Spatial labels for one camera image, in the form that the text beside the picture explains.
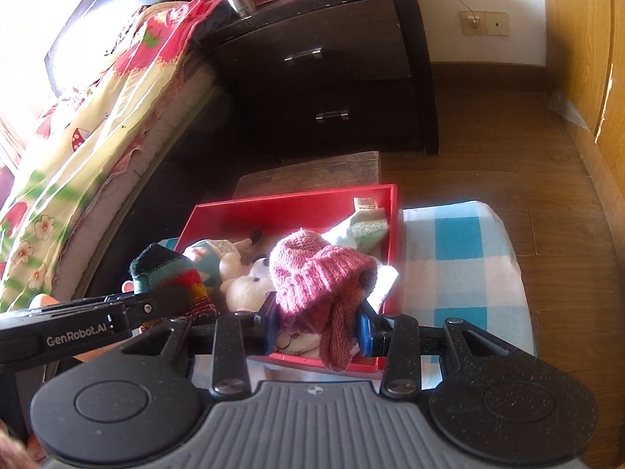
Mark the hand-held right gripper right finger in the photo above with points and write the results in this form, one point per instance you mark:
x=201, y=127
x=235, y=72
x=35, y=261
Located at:
x=366, y=332

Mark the clear plastic bag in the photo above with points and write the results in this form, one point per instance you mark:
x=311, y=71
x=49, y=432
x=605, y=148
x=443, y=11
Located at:
x=566, y=110

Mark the worn wooden stool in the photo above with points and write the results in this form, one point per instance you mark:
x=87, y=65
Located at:
x=317, y=171

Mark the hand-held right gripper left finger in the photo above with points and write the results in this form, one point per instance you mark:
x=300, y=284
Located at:
x=272, y=327

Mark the dark wooden nightstand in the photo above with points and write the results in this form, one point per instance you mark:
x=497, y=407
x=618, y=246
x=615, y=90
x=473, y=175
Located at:
x=342, y=34

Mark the dark wooden bed frame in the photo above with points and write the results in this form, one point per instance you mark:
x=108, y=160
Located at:
x=161, y=176

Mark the blue checkered tablecloth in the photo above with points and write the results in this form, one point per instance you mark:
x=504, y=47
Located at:
x=454, y=264

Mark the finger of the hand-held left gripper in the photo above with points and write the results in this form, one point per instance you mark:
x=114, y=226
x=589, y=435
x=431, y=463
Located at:
x=156, y=305

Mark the multicolour striped knitted sock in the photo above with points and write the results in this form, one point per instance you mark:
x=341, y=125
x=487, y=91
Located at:
x=166, y=268

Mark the grey-pink mattress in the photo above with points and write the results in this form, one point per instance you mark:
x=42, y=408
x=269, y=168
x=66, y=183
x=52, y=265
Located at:
x=166, y=122

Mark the light green towel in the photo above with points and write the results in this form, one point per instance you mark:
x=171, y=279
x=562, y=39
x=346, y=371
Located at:
x=371, y=229

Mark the floral blanket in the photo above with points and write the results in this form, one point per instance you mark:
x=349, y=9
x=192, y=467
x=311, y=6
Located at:
x=97, y=132

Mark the beige wall outlet plate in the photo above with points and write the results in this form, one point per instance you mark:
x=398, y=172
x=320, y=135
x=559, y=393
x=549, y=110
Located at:
x=493, y=24

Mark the pink knitted hat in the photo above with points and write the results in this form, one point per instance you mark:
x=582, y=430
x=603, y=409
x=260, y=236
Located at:
x=312, y=273

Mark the cream plush toy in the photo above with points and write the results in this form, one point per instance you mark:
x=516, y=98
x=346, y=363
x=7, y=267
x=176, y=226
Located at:
x=249, y=288

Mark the red cardboard box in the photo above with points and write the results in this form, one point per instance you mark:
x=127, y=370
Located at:
x=293, y=205

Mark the wooden wardrobe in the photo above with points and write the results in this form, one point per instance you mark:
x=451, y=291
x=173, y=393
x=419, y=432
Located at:
x=586, y=58

